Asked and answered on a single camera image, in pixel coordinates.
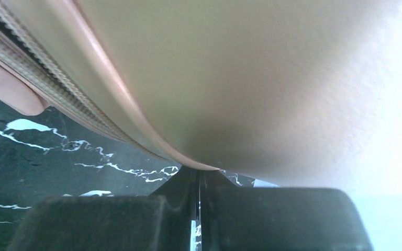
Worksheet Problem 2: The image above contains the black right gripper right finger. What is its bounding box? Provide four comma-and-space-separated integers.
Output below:
199, 171, 373, 250

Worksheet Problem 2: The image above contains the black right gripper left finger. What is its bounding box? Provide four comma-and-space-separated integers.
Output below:
8, 167, 198, 250

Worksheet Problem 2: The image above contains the pink hard-shell suitcase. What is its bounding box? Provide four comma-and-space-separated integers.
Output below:
0, 1, 402, 193

